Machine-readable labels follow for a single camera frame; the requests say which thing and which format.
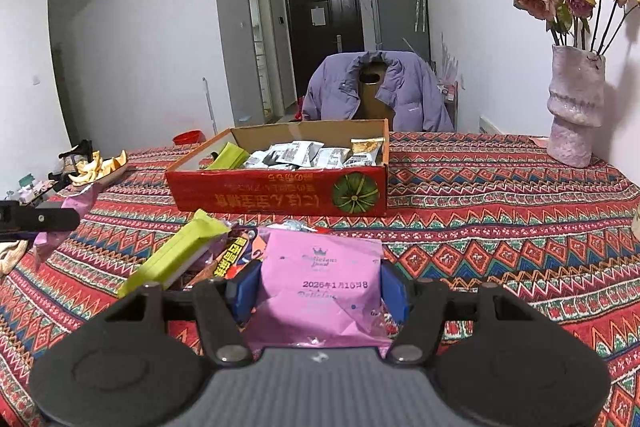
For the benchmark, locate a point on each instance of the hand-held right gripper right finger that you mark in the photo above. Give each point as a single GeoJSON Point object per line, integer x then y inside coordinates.
{"type": "Point", "coordinates": [392, 292]}

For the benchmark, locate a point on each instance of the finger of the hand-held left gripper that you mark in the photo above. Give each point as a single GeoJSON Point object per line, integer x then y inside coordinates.
{"type": "Point", "coordinates": [45, 219]}

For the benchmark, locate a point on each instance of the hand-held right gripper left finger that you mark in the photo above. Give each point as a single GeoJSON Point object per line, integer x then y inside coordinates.
{"type": "Point", "coordinates": [245, 292]}

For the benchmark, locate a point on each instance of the pink snack packet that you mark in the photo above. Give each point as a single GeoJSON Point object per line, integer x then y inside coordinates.
{"type": "Point", "coordinates": [75, 202]}
{"type": "Point", "coordinates": [320, 277]}

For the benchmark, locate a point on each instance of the red cardboard box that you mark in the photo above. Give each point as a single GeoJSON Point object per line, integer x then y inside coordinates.
{"type": "Point", "coordinates": [280, 192]}

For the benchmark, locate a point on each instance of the orange yellow snack packet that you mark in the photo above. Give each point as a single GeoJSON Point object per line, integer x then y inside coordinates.
{"type": "Point", "coordinates": [232, 254]}

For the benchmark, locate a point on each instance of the cream cloth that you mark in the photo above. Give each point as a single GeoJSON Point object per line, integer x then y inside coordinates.
{"type": "Point", "coordinates": [12, 257]}

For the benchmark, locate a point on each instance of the yellow fruit peels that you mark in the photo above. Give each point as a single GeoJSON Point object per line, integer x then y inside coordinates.
{"type": "Point", "coordinates": [95, 169]}

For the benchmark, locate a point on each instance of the clear plastic wrapper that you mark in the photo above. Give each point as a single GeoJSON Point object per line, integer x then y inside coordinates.
{"type": "Point", "coordinates": [295, 225]}

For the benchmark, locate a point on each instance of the green snack packet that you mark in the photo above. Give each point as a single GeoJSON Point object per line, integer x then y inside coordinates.
{"type": "Point", "coordinates": [230, 155]}
{"type": "Point", "coordinates": [170, 252]}

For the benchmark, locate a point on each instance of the patterned red tablecloth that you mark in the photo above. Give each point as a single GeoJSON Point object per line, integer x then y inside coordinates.
{"type": "Point", "coordinates": [500, 217]}

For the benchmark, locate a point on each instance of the gold snack packet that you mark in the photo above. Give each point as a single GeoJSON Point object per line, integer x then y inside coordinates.
{"type": "Point", "coordinates": [367, 148]}

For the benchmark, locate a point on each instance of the pile of white packets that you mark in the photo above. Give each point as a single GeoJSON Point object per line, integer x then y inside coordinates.
{"type": "Point", "coordinates": [295, 154]}

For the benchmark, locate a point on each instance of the red plastic bucket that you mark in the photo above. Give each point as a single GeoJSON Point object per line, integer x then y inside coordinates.
{"type": "Point", "coordinates": [189, 137]}

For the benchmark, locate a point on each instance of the white mop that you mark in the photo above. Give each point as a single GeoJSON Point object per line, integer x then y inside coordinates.
{"type": "Point", "coordinates": [210, 107]}

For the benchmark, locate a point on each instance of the wooden chair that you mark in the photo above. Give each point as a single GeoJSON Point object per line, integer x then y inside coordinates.
{"type": "Point", "coordinates": [372, 104]}

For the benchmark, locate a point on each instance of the white flat panel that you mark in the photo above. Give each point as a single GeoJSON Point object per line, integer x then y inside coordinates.
{"type": "Point", "coordinates": [489, 124]}

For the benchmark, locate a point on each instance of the purple puffer jacket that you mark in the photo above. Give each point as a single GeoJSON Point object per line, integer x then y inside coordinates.
{"type": "Point", "coordinates": [330, 92]}

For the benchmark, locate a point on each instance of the white framed glass door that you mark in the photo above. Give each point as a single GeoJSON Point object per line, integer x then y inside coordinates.
{"type": "Point", "coordinates": [260, 47]}

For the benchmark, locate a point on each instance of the dark entrance door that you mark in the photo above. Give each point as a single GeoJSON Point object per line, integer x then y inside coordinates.
{"type": "Point", "coordinates": [320, 57]}

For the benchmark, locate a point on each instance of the pale pink ceramic vase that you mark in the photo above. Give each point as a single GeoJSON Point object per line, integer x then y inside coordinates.
{"type": "Point", "coordinates": [575, 107]}

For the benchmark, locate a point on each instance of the grey refrigerator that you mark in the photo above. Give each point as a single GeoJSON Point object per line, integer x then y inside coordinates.
{"type": "Point", "coordinates": [395, 17]}

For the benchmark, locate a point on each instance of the white door notice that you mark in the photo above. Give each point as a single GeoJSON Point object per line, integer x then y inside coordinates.
{"type": "Point", "coordinates": [318, 16]}

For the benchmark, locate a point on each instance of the pale paper wall decoration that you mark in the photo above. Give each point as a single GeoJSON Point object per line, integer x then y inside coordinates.
{"type": "Point", "coordinates": [448, 59]}

